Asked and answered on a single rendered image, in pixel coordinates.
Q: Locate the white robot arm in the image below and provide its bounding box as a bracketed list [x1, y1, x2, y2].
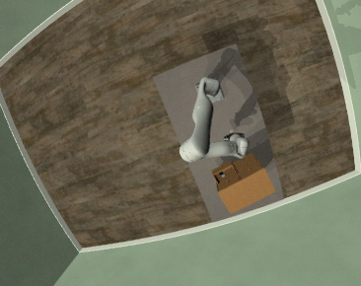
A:
[180, 77, 250, 163]

